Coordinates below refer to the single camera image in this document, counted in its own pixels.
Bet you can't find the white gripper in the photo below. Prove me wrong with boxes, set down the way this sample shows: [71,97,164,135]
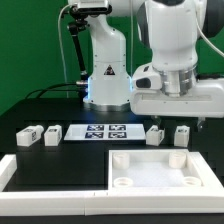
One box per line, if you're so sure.
[130,63,224,131]

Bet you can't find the white square table top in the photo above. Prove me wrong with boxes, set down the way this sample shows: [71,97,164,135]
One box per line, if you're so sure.
[107,148,224,194]

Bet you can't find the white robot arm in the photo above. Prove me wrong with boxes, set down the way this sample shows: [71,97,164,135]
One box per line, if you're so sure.
[68,0,224,118]

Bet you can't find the white U-shaped border fence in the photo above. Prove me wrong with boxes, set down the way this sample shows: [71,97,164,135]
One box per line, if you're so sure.
[0,155,224,216]

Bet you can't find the white fiducial marker plate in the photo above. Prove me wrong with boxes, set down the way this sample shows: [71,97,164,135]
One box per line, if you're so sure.
[64,124,145,141]

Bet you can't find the black cables on table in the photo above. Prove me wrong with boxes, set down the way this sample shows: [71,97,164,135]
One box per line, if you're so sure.
[24,79,89,100]

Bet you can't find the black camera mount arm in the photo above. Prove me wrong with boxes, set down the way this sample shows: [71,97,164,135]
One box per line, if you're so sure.
[68,7,88,81]

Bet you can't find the white camera box top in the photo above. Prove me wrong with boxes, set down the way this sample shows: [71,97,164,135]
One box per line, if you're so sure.
[77,0,110,14]

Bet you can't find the white hanging cable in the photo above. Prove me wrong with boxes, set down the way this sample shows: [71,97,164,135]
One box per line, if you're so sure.
[57,4,72,99]

